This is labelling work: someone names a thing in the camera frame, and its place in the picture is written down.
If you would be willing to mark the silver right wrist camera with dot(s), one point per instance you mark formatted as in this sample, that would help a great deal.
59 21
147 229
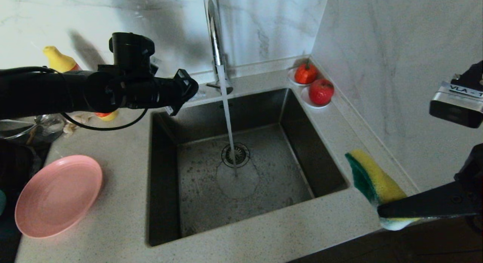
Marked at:
456 106

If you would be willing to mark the teal bowl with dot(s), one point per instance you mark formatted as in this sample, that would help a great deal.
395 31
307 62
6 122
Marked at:
2 202

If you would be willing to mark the running water stream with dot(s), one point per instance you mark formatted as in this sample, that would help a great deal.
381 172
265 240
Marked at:
226 112

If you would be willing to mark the chrome faucet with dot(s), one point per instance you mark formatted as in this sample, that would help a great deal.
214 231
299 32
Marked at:
215 36

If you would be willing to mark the garlic bulb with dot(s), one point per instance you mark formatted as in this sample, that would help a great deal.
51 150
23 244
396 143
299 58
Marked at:
73 123

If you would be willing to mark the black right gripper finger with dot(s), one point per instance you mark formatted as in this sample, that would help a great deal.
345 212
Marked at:
434 204

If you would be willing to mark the black cooktop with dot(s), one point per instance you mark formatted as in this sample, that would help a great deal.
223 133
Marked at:
15 161

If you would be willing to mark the yellow orange white detergent bottle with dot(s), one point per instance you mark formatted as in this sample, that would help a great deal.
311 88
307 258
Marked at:
60 61

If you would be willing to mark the pink plate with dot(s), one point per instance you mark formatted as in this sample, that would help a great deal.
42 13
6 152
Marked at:
58 197

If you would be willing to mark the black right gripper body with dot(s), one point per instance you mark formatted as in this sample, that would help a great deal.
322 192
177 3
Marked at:
473 168

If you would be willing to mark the clear glass bowl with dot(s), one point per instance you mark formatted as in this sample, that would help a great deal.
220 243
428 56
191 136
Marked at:
45 125

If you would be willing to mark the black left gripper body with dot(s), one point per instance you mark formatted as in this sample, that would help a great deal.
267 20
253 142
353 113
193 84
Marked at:
151 89

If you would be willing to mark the round metal drain strainer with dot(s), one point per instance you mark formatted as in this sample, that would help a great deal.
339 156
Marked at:
241 154

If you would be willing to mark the stainless steel sink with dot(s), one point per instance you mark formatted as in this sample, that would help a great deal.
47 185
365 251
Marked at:
264 187

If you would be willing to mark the yellow green sponge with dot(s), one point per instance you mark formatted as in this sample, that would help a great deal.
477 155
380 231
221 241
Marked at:
373 183

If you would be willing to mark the red apple on dish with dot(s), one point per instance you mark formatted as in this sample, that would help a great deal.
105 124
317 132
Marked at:
305 100

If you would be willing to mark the metal utensil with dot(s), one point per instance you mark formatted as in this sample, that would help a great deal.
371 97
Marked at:
15 123

